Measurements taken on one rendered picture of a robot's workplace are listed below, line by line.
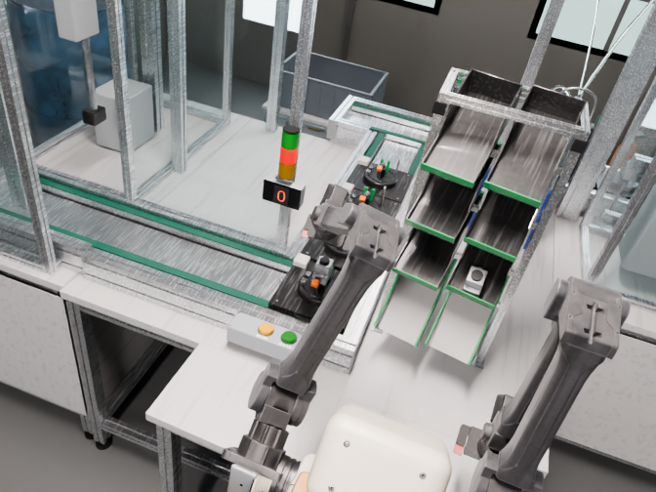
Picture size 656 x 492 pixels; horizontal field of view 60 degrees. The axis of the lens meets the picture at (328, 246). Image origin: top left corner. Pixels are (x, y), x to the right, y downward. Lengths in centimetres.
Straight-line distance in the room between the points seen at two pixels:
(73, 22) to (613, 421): 245
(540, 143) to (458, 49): 346
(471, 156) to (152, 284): 100
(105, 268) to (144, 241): 19
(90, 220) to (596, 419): 210
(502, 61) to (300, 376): 405
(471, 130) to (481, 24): 339
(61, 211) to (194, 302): 65
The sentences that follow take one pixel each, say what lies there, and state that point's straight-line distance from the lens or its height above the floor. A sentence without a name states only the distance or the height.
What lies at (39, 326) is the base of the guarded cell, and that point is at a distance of 219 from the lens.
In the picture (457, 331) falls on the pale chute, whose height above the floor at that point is 104.
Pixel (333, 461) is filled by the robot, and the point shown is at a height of 135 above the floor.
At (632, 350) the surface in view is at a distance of 237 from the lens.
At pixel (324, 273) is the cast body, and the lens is 168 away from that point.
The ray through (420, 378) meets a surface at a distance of 174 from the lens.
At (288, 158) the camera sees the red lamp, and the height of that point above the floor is 133.
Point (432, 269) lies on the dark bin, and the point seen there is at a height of 121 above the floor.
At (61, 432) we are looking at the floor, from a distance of 265.
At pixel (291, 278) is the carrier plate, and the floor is 97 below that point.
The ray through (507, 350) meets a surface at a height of 86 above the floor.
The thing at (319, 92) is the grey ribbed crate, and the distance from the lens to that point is 352.
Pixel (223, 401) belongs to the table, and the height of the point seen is 86.
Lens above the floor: 215
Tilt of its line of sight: 38 degrees down
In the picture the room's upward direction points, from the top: 10 degrees clockwise
